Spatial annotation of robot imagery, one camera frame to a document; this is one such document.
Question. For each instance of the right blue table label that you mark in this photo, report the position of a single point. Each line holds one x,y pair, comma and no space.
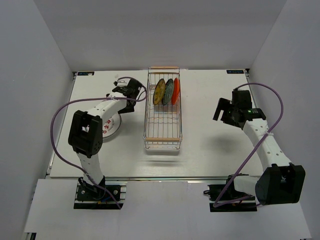
234,71

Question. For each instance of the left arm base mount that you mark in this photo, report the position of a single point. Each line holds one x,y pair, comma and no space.
87,199

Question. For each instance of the yellow patterned plate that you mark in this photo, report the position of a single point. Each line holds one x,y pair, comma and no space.
159,91

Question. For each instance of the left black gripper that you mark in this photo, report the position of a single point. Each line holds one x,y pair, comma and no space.
126,110

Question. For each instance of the left blue table label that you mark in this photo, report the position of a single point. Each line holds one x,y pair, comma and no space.
85,73

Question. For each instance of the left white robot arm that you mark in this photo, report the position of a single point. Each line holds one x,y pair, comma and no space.
86,131

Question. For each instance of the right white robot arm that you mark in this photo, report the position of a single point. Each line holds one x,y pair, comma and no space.
281,181

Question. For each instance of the blue table label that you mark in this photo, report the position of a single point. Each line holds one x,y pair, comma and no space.
85,73
234,71

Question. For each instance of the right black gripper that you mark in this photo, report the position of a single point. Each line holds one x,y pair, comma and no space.
223,104

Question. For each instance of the orange plate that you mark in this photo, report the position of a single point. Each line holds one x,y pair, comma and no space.
176,91

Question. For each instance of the metal wire dish rack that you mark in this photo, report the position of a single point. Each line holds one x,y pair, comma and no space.
162,123

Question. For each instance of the teal patterned plate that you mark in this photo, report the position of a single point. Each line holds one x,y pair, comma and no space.
168,92

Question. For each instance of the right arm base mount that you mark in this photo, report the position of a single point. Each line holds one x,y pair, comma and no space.
245,205

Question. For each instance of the plain white plate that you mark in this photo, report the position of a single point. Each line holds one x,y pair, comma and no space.
111,126

